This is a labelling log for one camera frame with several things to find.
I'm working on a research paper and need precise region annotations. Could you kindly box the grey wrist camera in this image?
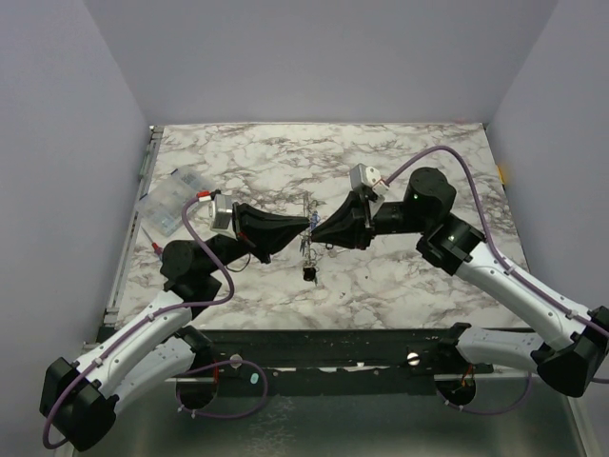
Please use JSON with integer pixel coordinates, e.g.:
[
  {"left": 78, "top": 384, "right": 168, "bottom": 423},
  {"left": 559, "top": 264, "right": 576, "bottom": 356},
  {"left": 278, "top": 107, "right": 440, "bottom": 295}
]
[
  {"left": 209, "top": 193, "right": 236, "bottom": 239},
  {"left": 349, "top": 164, "right": 389, "bottom": 196}
]

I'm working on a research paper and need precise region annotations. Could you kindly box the clear plastic screw box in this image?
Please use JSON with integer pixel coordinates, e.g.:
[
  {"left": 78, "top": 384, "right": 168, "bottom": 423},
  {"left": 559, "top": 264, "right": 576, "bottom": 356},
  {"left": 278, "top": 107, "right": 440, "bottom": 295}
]
[{"left": 137, "top": 166, "right": 217, "bottom": 237}]

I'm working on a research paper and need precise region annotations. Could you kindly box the blue red screwdriver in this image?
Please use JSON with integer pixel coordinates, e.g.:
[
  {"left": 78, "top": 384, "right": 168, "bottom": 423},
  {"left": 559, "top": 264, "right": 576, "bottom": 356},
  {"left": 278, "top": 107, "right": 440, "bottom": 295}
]
[{"left": 141, "top": 227, "right": 163, "bottom": 259}]

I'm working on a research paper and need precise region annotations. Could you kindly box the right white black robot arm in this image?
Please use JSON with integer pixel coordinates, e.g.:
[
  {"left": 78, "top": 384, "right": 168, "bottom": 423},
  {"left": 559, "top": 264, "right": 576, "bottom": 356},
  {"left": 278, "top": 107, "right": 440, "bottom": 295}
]
[{"left": 311, "top": 165, "right": 608, "bottom": 397}]

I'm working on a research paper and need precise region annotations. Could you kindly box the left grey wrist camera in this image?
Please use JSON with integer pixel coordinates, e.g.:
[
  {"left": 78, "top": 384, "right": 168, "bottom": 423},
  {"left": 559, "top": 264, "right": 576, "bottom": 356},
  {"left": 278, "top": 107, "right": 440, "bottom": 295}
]
[{"left": 209, "top": 193, "right": 236, "bottom": 239}]

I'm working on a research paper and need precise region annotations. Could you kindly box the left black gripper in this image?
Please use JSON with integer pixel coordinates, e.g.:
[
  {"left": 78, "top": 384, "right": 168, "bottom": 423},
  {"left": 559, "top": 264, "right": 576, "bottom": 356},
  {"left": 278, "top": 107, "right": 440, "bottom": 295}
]
[{"left": 204, "top": 202, "right": 310, "bottom": 276}]

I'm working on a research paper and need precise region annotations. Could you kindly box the black mounting base rail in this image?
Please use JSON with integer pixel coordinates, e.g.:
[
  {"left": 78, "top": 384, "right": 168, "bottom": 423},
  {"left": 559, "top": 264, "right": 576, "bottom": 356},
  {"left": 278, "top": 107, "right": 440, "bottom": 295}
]
[{"left": 176, "top": 324, "right": 493, "bottom": 407}]

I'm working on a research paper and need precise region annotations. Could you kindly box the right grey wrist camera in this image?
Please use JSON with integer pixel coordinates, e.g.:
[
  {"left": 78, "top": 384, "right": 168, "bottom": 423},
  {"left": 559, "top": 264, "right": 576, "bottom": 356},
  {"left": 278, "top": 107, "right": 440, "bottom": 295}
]
[{"left": 349, "top": 164, "right": 389, "bottom": 196}]

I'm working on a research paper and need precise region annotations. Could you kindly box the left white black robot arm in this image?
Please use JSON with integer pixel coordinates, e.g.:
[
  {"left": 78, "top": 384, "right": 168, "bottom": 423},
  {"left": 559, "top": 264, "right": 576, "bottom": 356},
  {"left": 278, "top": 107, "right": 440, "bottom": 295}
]
[{"left": 39, "top": 192, "right": 309, "bottom": 451}]

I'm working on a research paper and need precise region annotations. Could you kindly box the silver key organiser with rings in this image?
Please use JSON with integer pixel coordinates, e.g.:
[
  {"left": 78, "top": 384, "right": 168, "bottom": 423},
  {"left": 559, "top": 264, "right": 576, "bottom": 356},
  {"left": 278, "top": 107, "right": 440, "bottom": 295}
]
[{"left": 299, "top": 191, "right": 322, "bottom": 286}]

